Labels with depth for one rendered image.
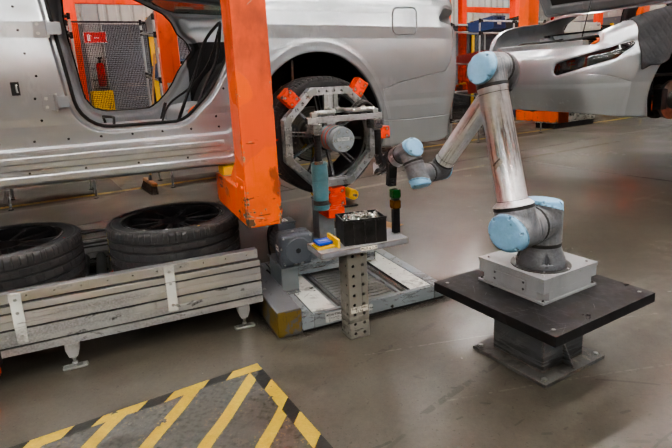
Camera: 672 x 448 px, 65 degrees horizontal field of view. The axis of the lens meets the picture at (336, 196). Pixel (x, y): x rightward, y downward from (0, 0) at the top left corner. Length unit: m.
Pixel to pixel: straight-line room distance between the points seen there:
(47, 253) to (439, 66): 2.37
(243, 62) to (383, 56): 1.10
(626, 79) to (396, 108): 2.12
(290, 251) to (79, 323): 0.99
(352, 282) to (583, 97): 2.93
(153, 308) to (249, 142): 0.86
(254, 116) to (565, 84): 3.04
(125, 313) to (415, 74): 2.07
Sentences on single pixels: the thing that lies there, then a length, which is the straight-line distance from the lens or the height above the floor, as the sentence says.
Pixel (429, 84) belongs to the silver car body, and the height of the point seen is 1.10.
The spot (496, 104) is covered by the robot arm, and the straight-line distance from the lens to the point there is 2.01.
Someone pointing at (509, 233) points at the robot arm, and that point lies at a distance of 2.00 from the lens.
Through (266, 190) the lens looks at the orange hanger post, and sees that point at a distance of 2.40.
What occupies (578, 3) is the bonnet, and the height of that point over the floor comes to 1.76.
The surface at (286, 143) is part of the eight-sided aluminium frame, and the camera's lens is 2.78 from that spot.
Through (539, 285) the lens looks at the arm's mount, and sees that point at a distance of 2.14.
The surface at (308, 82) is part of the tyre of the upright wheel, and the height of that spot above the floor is 1.15.
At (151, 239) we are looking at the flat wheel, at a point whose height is 0.48.
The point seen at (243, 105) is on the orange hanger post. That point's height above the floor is 1.07.
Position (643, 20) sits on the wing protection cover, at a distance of 4.82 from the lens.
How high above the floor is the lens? 1.18
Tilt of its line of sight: 13 degrees down
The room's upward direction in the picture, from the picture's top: 3 degrees counter-clockwise
